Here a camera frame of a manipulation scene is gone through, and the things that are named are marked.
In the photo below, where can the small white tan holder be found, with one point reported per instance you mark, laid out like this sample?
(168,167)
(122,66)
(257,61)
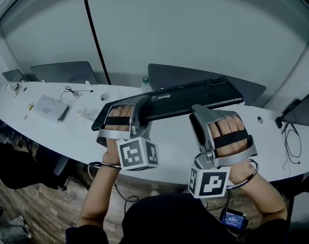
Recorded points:
(12,88)

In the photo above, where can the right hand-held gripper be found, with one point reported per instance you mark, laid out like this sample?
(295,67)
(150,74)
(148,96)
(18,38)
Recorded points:
(211,184)

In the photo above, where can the person's pale shoe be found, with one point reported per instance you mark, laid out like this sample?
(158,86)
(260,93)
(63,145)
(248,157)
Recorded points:
(155,192)

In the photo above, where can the clear plastic cup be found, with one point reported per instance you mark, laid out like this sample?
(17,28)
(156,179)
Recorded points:
(112,93)

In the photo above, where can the small blue screen device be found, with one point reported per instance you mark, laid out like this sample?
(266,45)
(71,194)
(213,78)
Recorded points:
(233,221)

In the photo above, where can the person's left forearm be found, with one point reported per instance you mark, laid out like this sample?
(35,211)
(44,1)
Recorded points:
(98,199)

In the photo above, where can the white flat box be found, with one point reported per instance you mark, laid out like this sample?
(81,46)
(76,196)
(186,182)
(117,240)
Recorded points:
(46,107)

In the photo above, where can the black office chair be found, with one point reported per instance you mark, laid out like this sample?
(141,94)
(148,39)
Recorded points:
(17,166)
(307,184)

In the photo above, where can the small yellow tag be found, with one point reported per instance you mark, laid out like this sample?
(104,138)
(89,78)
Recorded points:
(30,106)

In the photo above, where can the person's right forearm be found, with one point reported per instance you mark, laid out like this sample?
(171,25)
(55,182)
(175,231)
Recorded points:
(266,199)

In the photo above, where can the person's black shirt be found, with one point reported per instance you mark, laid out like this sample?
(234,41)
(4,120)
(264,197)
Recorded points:
(169,220)

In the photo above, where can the person's left hand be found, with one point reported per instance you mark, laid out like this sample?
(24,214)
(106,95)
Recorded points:
(111,154)

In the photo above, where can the black keyboard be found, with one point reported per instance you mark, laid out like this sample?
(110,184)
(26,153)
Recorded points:
(195,98)

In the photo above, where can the clear bottle green cap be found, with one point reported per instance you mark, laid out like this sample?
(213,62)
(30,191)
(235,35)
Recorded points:
(145,85)

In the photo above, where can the small white tape roll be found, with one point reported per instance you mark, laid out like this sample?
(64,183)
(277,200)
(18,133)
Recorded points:
(79,110)

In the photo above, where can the person's right hand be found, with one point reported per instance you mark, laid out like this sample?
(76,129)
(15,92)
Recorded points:
(241,171)

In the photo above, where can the medium grey desk divider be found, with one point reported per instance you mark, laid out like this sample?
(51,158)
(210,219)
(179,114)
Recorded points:
(63,72)

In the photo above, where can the black power adapter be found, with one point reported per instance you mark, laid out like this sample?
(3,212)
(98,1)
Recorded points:
(278,123)

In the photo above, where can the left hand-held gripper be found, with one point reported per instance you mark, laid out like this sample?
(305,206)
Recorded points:
(136,154)

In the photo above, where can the small grey desk divider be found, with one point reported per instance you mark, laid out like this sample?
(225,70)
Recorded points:
(13,75)

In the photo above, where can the crumpled plastic sheet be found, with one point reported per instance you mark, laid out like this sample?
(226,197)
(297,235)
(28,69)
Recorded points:
(4,133)

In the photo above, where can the black flat monitor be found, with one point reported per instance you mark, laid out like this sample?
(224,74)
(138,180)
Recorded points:
(303,110)

